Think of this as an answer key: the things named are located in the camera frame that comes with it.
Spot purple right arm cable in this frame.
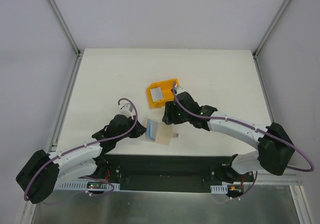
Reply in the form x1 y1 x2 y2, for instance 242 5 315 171
171 81 315 204

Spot aluminium post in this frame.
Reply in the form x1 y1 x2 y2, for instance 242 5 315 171
252 0 303 59
37 0 85 58

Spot aluminium frame rail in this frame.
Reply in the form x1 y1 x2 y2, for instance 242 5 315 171
256 171 302 185

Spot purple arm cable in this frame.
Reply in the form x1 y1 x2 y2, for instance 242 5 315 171
22 98 140 206
171 81 315 204

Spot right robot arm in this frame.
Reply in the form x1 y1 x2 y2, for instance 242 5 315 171
162 92 294 183

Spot yellow plastic bin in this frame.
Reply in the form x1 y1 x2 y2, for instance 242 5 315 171
146 78 180 108

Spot right aluminium post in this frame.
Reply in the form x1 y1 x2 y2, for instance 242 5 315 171
252 0 303 59

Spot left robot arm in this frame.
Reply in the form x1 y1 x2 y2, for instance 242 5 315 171
15 114 147 204

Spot beige card holder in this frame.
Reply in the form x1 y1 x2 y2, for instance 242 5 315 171
143 119 179 145

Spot left aluminium post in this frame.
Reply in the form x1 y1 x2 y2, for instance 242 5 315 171
37 0 85 58

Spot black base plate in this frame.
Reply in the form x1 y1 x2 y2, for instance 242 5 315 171
89 153 287 192

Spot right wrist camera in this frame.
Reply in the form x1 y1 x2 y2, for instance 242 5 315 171
173 83 185 95

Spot white cable duct left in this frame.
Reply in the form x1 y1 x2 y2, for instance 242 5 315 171
55 179 120 191

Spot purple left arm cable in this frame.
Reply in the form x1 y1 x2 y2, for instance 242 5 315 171
22 98 140 206

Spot white cable duct right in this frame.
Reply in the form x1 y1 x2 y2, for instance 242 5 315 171
210 184 228 194

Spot white cable duct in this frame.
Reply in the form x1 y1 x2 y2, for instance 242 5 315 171
210 184 228 194
55 179 120 191

